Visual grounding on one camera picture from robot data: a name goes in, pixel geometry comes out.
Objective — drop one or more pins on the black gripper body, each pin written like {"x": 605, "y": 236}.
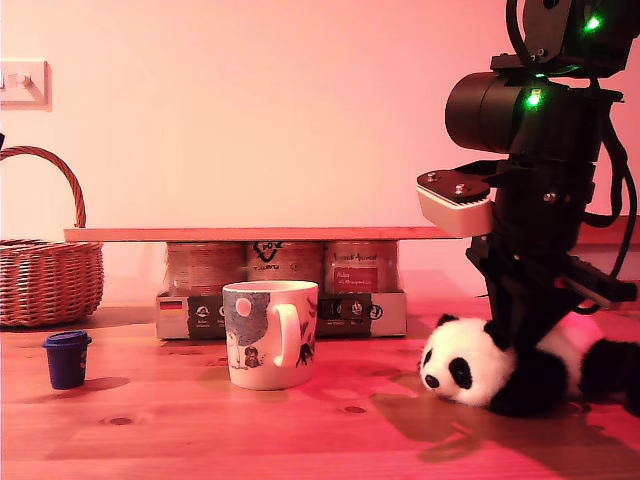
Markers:
{"x": 545, "y": 220}

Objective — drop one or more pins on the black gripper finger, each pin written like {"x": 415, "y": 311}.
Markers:
{"x": 512, "y": 315}
{"x": 555, "y": 317}

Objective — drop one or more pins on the stuffed panda toy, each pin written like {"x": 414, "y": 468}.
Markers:
{"x": 470, "y": 355}

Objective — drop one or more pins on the wooden shelf board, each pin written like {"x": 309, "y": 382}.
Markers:
{"x": 250, "y": 234}

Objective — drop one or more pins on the red label tin can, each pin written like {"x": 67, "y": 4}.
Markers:
{"x": 360, "y": 267}

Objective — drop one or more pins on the black logo tin can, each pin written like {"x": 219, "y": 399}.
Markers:
{"x": 285, "y": 262}

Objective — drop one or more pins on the white illustrated mug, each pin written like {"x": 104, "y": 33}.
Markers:
{"x": 255, "y": 340}

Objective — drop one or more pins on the cardboard can tray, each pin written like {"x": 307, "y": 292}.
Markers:
{"x": 175, "y": 320}

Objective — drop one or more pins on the small blue lidded cup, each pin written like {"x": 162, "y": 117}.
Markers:
{"x": 65, "y": 362}

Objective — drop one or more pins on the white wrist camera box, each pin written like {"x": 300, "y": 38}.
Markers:
{"x": 450, "y": 212}

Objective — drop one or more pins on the white wall switch plate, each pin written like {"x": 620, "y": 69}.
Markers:
{"x": 25, "y": 85}

